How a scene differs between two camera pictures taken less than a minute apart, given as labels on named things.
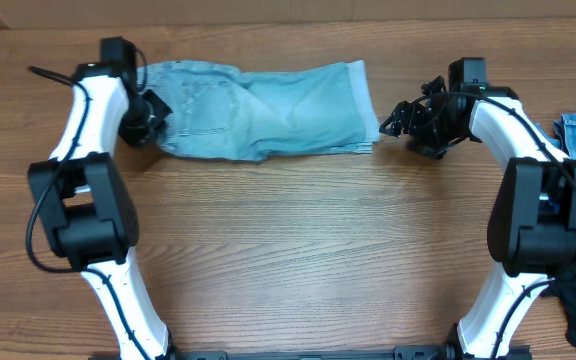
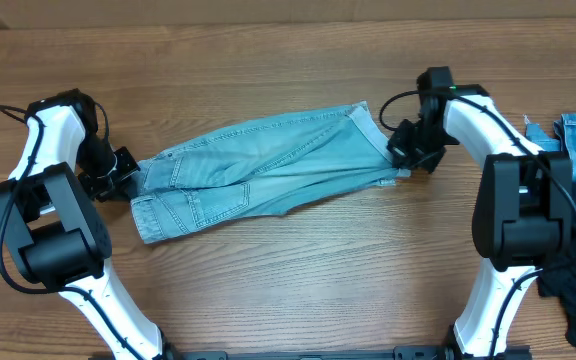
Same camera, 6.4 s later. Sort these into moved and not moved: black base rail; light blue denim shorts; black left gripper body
Moved: light blue denim shorts; black left gripper body
Not moved: black base rail
